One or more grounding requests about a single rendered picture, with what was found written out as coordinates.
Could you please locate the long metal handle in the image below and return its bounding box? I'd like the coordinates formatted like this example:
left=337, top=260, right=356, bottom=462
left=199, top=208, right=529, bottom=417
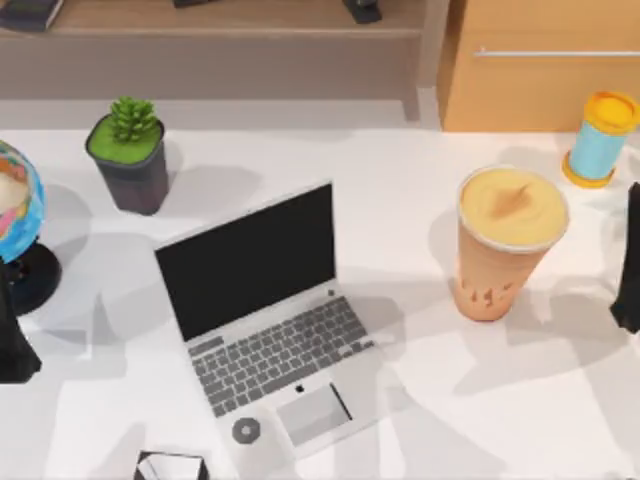
left=473, top=46, right=640, bottom=60

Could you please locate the dark book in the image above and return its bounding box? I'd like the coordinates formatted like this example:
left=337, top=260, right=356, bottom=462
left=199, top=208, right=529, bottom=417
left=0, top=0, right=65, bottom=32

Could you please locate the open wooden shelf unit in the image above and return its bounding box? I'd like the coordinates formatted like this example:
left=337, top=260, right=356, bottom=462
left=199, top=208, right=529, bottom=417
left=0, top=0, right=442, bottom=122

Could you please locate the black stapler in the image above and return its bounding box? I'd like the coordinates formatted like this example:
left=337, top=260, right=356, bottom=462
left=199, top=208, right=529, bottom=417
left=341, top=0, right=385, bottom=25

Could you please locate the blue cup with yellow lid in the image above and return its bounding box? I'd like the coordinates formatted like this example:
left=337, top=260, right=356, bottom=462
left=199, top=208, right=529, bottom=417
left=561, top=90, right=640, bottom=190

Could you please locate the black open box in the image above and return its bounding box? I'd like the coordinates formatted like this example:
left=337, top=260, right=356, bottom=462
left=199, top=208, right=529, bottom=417
left=135, top=449, right=209, bottom=480

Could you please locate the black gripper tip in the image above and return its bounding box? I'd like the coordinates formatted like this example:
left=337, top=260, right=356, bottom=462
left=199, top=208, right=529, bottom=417
left=609, top=181, right=640, bottom=335
left=0, top=258, right=43, bottom=386

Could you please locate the green plant in grey pot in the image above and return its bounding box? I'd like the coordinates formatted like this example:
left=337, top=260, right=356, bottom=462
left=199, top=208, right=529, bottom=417
left=84, top=96, right=170, bottom=217

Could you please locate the wooden cabinet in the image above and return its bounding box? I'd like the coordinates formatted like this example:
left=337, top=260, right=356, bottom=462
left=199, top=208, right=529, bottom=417
left=436, top=0, right=640, bottom=134

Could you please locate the colourful globe on black stand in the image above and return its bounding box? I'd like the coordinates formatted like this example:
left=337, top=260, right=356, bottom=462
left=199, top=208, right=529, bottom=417
left=0, top=139, right=64, bottom=317

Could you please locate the open silver laptop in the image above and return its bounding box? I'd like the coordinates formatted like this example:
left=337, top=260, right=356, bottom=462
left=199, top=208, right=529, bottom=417
left=153, top=179, right=387, bottom=462

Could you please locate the orange milk tea cup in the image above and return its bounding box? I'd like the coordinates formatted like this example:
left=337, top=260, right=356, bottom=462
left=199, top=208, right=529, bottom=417
left=451, top=166, right=571, bottom=322

